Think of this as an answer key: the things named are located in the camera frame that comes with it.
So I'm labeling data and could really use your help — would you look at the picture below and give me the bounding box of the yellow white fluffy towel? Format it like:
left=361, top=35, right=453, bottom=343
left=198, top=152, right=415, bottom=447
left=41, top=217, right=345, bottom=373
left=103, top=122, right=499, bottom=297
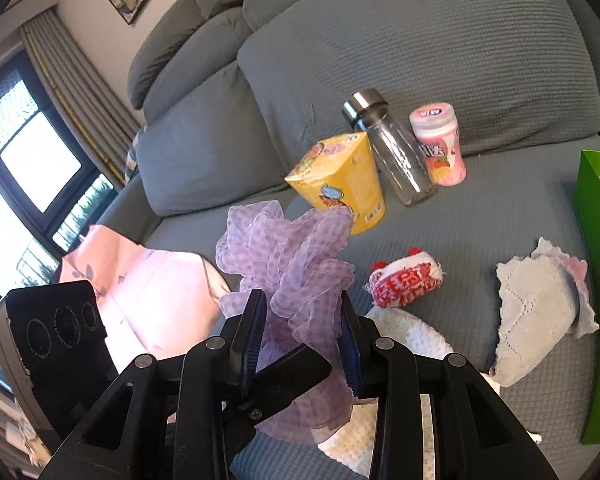
left=316, top=305, right=544, bottom=478

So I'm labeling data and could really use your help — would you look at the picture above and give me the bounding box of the grey pink knitted cloth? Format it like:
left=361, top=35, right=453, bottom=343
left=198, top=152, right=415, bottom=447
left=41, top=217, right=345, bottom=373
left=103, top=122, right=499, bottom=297
left=489, top=237, right=600, bottom=388

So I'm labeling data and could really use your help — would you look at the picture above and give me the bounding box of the red white knitted sock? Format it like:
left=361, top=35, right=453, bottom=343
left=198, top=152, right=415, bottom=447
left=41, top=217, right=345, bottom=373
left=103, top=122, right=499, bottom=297
left=364, top=247, right=444, bottom=309

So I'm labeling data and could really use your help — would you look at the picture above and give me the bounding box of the purple mesh bath scrunchie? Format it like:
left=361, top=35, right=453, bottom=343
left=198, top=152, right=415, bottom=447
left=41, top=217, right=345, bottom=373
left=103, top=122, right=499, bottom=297
left=215, top=200, right=355, bottom=445

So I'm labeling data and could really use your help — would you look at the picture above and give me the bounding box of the pink floral garment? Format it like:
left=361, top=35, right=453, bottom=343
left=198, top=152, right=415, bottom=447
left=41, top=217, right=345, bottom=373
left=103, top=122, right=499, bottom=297
left=60, top=226, right=230, bottom=372

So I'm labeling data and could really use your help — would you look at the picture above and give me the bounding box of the black framed window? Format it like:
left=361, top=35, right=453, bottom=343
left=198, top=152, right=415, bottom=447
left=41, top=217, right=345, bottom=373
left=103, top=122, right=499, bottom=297
left=0, top=49, right=121, bottom=401

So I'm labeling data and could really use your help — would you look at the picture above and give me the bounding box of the striped grey curtain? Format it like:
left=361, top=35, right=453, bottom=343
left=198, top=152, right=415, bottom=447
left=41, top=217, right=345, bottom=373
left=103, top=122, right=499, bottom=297
left=19, top=8, right=140, bottom=190

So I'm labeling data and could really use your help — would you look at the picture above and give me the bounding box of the yellow paper food cup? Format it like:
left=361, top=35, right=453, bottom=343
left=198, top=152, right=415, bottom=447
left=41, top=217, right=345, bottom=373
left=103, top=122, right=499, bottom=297
left=285, top=132, right=385, bottom=234

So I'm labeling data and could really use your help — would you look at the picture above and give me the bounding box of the pink gum jar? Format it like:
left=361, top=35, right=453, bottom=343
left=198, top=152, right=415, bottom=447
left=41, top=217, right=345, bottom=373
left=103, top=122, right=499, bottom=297
left=410, top=103, right=466, bottom=186

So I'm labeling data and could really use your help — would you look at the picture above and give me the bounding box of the grey fabric sofa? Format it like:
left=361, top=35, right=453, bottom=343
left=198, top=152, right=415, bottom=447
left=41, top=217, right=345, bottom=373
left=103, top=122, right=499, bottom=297
left=94, top=0, right=600, bottom=480

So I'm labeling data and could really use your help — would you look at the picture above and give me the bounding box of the clear bottle steel cap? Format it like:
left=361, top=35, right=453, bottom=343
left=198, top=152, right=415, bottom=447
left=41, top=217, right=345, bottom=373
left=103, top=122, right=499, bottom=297
left=342, top=89, right=436, bottom=206

